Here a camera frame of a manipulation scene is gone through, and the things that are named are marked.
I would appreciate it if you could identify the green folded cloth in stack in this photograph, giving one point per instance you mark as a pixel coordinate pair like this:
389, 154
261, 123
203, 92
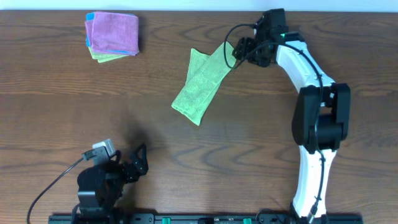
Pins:
101, 57

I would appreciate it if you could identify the blue folded cloth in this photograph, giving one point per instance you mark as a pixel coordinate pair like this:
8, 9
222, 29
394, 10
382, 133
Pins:
89, 18

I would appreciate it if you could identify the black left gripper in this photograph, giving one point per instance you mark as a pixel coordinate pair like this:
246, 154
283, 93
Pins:
134, 174

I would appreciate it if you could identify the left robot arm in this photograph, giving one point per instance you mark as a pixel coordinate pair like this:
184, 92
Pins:
100, 186

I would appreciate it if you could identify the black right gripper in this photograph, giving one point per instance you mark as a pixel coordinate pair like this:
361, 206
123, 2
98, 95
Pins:
242, 51

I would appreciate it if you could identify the pink folded cloth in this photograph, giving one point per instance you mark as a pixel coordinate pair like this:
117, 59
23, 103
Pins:
113, 32

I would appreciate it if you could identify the green microfiber cloth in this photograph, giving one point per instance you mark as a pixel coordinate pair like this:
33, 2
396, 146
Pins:
204, 77

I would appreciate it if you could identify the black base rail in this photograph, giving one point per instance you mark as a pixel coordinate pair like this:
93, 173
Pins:
148, 218

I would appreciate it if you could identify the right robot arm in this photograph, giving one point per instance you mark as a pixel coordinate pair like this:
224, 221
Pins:
320, 120

